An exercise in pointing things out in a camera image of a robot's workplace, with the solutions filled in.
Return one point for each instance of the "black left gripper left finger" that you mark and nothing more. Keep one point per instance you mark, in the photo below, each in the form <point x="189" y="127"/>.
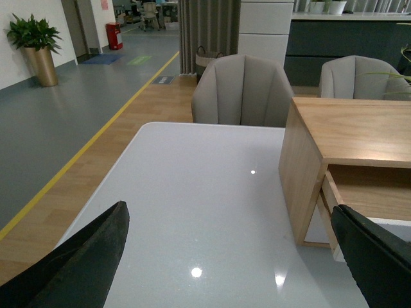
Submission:
<point x="79" y="272"/>

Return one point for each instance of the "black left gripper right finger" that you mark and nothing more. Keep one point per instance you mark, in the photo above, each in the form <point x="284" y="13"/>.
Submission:
<point x="378" y="260"/>

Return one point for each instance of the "white top drawer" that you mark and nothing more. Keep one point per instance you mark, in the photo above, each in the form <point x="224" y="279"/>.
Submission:
<point x="381" y="194"/>

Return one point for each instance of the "wooden drawer cabinet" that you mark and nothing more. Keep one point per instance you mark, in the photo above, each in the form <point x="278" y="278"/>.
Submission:
<point x="351" y="132"/>

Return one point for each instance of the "right grey armchair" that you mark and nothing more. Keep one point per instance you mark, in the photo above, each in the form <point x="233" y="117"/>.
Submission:
<point x="338" y="77"/>

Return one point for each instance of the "grey armchair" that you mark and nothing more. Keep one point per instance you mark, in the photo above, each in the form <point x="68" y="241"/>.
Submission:
<point x="243" y="90"/>
<point x="338" y="77"/>

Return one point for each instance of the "blue floor mat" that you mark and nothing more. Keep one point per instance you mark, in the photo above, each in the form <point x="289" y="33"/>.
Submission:
<point x="103" y="59"/>

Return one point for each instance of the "left grey armchair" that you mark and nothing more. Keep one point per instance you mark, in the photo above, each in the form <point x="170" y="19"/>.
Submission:
<point x="243" y="90"/>

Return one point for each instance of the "dark counter with white top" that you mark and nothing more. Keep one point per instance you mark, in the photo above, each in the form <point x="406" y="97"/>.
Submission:
<point x="315" y="41"/>

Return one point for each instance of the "potted plant in gold pot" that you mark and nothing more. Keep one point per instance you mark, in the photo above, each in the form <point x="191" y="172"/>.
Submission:
<point x="38" y="40"/>

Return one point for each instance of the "red fire extinguisher box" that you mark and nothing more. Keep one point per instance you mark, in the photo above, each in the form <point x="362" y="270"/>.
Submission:
<point x="113" y="31"/>

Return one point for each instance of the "white planter on counter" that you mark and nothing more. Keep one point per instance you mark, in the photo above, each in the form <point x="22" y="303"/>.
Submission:
<point x="327" y="7"/>

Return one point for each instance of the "white pillar cabinet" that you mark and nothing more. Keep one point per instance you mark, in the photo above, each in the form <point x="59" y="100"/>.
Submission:
<point x="264" y="29"/>

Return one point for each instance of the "distant office chair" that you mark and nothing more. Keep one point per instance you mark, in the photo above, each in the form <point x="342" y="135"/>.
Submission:
<point x="150" y="15"/>

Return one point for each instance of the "grey curtain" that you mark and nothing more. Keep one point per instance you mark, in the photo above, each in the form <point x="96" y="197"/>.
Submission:
<point x="211" y="24"/>

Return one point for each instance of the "woven basket with handles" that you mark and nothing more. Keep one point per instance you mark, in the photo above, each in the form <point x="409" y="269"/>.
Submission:
<point x="203" y="58"/>

